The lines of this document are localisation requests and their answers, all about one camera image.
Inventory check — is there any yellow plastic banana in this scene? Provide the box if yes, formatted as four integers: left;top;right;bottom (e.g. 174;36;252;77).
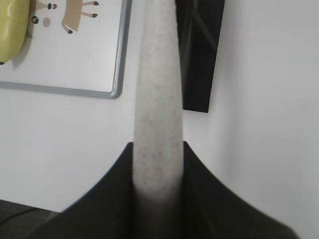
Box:
0;0;30;65

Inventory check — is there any white deer cutting board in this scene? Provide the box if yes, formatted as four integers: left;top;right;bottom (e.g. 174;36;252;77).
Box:
0;0;132;99

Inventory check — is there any black knife stand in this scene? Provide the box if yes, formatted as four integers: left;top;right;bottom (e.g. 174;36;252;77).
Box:
175;0;225;113

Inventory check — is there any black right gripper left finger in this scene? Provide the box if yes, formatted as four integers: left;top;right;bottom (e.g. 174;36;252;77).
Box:
30;142;135;239

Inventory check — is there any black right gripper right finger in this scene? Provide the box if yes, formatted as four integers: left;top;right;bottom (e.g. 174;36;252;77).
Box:
181;142;299;239

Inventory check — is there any white-handled knife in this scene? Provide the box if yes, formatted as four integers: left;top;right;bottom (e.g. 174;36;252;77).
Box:
133;0;183;201

